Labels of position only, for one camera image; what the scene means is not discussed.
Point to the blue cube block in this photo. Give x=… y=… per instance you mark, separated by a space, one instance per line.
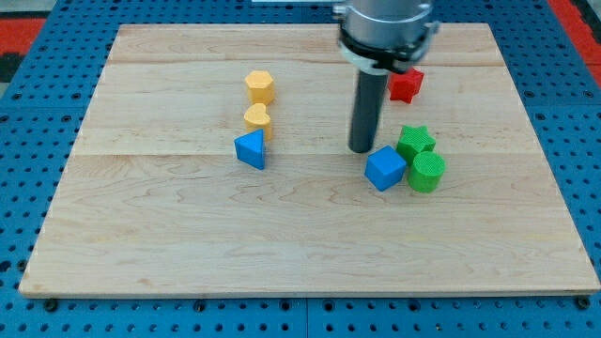
x=385 y=168

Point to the blue triangle block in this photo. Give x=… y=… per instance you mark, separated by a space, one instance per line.
x=250 y=148

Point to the light wooden board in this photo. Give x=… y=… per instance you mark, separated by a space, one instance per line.
x=153 y=202

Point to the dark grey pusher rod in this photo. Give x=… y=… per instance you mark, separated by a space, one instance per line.
x=369 y=95

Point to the green star block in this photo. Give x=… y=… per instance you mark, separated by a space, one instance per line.
x=413 y=141

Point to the yellow heart block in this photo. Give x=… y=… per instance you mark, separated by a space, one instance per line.
x=256 y=118

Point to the yellow hexagon block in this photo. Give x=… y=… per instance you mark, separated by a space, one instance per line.
x=260 y=87

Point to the red star block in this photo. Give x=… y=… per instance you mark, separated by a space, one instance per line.
x=406 y=86

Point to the green cylinder block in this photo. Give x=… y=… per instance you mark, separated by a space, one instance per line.
x=426 y=171

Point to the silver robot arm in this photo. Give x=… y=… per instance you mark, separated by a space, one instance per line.
x=384 y=36

